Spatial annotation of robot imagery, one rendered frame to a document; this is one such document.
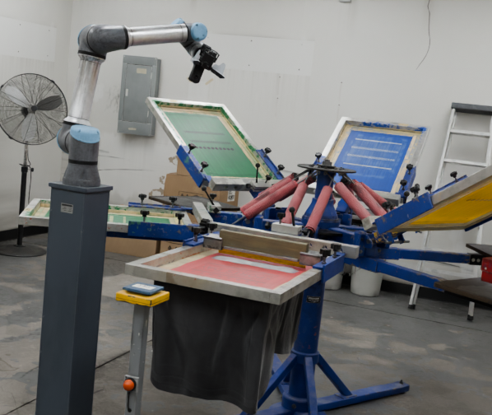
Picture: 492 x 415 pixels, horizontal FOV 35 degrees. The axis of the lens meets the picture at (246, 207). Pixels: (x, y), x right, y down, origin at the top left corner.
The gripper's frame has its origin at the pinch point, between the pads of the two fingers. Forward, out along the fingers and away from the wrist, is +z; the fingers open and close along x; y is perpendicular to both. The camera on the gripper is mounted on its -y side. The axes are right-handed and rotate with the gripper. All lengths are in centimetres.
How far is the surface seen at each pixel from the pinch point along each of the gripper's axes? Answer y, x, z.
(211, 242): -59, 31, 22
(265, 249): -48, 47, 35
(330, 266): -37, 65, 55
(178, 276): -57, 3, 75
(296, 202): -36, 75, -16
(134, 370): -85, -2, 94
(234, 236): -52, 37, 26
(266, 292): -43, 25, 94
